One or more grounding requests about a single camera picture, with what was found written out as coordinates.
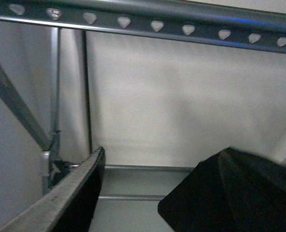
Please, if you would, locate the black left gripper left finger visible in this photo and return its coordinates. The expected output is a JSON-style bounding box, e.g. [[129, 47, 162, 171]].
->
[[0, 147, 105, 232]]

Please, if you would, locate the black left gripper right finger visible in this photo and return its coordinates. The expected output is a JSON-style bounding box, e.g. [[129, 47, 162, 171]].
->
[[158, 148, 286, 232]]

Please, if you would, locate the grey metal clothes rack frame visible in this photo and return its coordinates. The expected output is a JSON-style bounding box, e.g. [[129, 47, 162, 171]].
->
[[0, 26, 286, 201]]

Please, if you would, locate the perforated metal hanging rail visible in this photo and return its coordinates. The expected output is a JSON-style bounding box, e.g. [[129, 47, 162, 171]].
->
[[0, 0, 286, 54]]

